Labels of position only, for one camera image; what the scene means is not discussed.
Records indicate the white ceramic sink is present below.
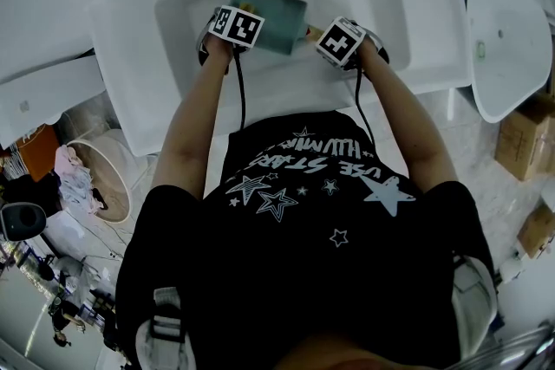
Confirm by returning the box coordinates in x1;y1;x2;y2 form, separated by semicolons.
88;0;473;157

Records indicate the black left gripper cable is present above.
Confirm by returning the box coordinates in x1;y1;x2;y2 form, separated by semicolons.
232;45;248;131

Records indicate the person's face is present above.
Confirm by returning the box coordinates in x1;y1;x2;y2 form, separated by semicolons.
271;335;460;370

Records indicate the person's left forearm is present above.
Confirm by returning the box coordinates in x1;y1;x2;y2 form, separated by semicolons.
152;32;238;200

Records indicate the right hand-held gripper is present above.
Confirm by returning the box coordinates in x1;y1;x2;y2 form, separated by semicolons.
315;16;391;75

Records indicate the person's black star-print shirt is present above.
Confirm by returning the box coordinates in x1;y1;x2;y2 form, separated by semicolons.
114;110;495;370

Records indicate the beige round laundry basket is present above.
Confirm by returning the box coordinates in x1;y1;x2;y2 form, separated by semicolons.
64;129;151;224

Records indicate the teal square plate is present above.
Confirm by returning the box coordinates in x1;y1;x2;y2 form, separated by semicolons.
228;0;324;56

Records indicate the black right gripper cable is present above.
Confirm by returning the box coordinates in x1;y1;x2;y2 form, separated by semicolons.
353;64;377;144

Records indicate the person's right forearm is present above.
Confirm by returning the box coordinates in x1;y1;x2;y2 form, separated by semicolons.
357;39;460;194

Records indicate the white plastic container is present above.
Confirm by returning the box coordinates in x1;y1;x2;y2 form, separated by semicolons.
498;255;528;282

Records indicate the black clothing pile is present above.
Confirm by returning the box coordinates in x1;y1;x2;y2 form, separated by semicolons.
3;172;62;217

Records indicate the grey harness shoulder strap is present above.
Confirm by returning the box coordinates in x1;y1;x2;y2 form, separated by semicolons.
450;255;499;354
134;286;196;370

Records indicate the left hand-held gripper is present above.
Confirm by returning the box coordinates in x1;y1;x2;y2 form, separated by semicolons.
196;5;265;67

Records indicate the orange fabric bag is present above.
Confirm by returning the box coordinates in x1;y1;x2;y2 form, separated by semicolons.
16;125;62;183

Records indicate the large brown cardboard box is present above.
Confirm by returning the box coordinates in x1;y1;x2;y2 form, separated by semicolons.
495;93;555;182

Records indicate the white freestanding basin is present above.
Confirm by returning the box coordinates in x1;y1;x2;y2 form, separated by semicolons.
466;0;552;125

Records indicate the grey black round device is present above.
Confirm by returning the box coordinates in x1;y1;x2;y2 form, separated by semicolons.
0;201;48;243

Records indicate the pink white clothes pile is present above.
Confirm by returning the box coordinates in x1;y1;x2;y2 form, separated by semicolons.
54;145;108;216

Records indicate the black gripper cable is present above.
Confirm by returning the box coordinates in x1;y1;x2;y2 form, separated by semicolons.
353;64;377;144
232;45;248;131

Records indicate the small brown cardboard box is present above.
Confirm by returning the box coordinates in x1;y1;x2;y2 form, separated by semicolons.
517;203;555;259

